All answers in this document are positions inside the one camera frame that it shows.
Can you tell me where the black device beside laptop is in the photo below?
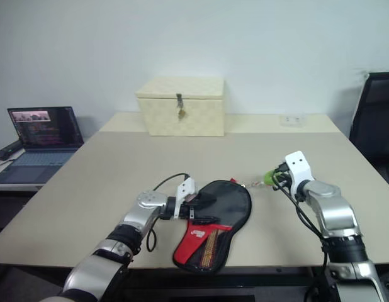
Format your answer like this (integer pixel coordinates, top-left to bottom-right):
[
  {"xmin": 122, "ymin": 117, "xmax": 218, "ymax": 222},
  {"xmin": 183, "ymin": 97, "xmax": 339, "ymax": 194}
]
[{"xmin": 0, "ymin": 140, "xmax": 21, "ymax": 160}]

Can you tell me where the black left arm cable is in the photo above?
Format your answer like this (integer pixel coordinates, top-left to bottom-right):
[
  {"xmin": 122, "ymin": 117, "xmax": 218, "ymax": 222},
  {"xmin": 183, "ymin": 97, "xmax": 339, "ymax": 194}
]
[{"xmin": 146, "ymin": 172, "xmax": 191, "ymax": 252}]

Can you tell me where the black office chair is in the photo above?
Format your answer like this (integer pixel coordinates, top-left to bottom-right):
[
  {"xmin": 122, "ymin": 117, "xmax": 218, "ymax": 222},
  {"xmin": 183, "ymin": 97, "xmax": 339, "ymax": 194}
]
[{"xmin": 348, "ymin": 71, "xmax": 389, "ymax": 183}]

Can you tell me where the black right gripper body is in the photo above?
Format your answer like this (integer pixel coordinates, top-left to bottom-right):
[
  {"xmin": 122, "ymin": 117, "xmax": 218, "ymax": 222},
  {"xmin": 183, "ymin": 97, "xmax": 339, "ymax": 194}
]
[{"xmin": 275, "ymin": 161, "xmax": 295, "ymax": 191}]

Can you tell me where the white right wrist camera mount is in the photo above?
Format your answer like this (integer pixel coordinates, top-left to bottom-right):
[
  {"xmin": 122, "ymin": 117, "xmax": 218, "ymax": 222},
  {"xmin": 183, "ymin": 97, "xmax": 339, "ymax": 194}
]
[{"xmin": 284, "ymin": 150, "xmax": 317, "ymax": 198}]

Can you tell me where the open laptop computer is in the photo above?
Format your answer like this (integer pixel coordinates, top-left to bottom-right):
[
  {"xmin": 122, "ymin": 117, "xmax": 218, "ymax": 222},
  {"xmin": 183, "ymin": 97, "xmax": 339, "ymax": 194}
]
[{"xmin": 0, "ymin": 106, "xmax": 86, "ymax": 185}]

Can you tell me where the black red mesh paddle case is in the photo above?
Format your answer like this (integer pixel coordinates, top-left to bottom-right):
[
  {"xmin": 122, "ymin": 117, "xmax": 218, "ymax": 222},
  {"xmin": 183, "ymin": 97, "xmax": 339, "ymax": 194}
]
[{"xmin": 172, "ymin": 178, "xmax": 253, "ymax": 274}]

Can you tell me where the green zipper pull ring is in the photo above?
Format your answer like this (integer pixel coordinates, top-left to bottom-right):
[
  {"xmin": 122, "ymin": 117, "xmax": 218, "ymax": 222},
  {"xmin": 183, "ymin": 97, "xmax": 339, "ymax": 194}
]
[{"xmin": 262, "ymin": 169, "xmax": 278, "ymax": 186}]

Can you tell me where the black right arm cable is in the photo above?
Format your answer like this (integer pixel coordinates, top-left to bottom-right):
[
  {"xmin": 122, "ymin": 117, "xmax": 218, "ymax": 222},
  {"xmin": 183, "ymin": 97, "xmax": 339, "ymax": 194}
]
[{"xmin": 271, "ymin": 179, "xmax": 333, "ymax": 302}]

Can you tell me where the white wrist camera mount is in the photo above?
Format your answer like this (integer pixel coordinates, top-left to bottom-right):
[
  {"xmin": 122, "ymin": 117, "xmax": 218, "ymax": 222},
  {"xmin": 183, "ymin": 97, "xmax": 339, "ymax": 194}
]
[
  {"xmin": 172, "ymin": 177, "xmax": 200, "ymax": 220},
  {"xmin": 284, "ymin": 150, "xmax": 317, "ymax": 198}
]

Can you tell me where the brass padlock on latch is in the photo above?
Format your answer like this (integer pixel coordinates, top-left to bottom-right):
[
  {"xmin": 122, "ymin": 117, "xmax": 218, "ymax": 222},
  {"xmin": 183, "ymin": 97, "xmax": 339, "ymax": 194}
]
[{"xmin": 176, "ymin": 93, "xmax": 187, "ymax": 121}]

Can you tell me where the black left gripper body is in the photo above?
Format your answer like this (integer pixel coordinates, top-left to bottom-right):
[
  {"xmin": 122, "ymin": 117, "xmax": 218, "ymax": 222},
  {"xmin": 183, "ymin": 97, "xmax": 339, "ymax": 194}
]
[{"xmin": 181, "ymin": 198, "xmax": 203, "ymax": 221}]

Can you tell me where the cream woven storage box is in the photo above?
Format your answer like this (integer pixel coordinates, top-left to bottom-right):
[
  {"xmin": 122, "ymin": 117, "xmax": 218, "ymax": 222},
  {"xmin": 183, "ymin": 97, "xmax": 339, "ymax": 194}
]
[{"xmin": 134, "ymin": 76, "xmax": 226, "ymax": 137}]

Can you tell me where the black table frame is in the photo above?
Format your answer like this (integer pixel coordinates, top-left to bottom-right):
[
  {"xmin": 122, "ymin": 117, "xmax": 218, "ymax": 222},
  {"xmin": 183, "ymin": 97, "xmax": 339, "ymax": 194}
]
[{"xmin": 125, "ymin": 266, "xmax": 332, "ymax": 302}]

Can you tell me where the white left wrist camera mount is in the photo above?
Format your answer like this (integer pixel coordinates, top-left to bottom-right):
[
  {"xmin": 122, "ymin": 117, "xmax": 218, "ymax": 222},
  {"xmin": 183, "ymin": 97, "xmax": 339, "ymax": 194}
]
[{"xmin": 172, "ymin": 177, "xmax": 200, "ymax": 220}]

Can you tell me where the white table power socket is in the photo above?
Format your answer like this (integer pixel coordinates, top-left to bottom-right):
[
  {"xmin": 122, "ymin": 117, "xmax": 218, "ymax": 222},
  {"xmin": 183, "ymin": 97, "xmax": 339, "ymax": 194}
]
[{"xmin": 279, "ymin": 114, "xmax": 307, "ymax": 128}]

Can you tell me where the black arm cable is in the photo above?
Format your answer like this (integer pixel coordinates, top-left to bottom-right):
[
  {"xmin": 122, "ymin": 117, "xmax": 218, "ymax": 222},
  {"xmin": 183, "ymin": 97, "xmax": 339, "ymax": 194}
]
[
  {"xmin": 146, "ymin": 172, "xmax": 191, "ymax": 252},
  {"xmin": 271, "ymin": 179, "xmax": 333, "ymax": 302}
]

